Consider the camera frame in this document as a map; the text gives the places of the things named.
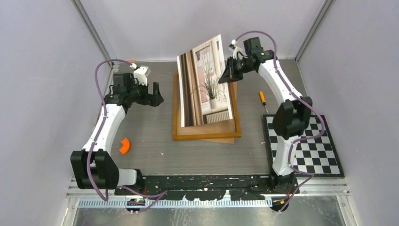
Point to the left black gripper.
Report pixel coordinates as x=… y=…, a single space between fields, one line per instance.
x=154 y=100

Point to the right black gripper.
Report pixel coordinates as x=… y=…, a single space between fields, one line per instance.
x=230 y=72

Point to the printed plant window photo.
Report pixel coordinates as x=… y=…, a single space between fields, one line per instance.
x=203 y=100

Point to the orange handled screwdriver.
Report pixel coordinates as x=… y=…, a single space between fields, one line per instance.
x=263 y=100

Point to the wooden picture frame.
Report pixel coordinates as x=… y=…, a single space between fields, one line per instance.
x=205 y=124

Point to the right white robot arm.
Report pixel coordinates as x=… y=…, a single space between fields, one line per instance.
x=293 y=114

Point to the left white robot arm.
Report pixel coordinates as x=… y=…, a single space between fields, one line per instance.
x=93 y=166

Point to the orange curved plastic piece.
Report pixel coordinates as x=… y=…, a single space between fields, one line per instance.
x=125 y=146

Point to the black white checkerboard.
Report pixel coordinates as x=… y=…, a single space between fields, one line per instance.
x=316 y=156

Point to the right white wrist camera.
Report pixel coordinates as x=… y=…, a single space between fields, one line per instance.
x=236 y=51

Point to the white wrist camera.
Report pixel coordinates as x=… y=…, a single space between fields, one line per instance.
x=236 y=51
x=141 y=73

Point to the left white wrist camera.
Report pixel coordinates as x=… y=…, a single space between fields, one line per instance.
x=141 y=73

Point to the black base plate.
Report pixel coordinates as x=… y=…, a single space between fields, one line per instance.
x=212 y=187

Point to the aluminium rail front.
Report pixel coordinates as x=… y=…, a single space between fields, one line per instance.
x=205 y=202

